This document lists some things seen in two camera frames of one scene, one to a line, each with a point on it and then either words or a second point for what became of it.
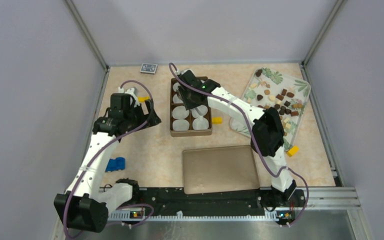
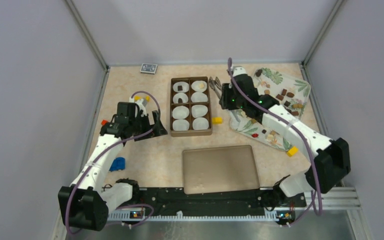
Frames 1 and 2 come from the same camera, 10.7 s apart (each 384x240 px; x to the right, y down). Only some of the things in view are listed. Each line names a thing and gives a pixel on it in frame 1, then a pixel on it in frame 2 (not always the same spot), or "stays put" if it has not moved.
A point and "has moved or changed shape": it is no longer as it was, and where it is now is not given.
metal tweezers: [201, 117] has moved or changed shape
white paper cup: [200, 123] stays put
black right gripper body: [189, 104] → [230, 101]
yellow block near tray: [292, 151] stays put
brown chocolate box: [196, 122] stays put
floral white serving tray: [269, 88] stays put
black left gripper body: [135, 116] → [141, 123]
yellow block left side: [142, 99] stays put
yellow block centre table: [217, 120] stays put
